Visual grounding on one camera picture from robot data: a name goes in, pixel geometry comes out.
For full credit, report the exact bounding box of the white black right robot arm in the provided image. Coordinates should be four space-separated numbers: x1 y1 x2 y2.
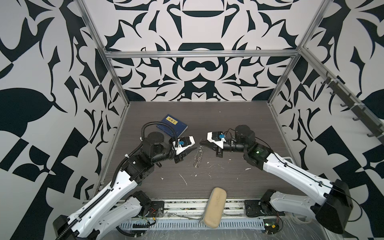
200 125 357 235

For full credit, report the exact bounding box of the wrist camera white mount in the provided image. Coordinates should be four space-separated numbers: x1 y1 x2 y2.
173 136 196 156
207 132 227 149

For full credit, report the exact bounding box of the beige oblong pouch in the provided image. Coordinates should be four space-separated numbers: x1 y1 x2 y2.
202 188 227 229

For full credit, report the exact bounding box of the perforated white cable tray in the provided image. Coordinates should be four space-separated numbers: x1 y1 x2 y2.
120 219 265 231

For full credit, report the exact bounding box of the black wall hook rail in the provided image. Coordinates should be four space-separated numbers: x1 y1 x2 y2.
322 71 384 145

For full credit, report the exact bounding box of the blue notebook with yellow label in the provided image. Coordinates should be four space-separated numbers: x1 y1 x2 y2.
157 114 188 138

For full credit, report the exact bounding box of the white digital scale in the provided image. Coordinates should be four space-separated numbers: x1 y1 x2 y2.
283 157 296 165

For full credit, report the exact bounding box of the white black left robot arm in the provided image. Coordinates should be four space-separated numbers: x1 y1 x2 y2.
53 122 196 240

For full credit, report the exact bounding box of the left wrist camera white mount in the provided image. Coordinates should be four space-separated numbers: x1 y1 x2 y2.
173 136 196 156

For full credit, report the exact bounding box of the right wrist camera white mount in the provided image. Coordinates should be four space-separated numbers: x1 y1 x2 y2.
207 132 227 149

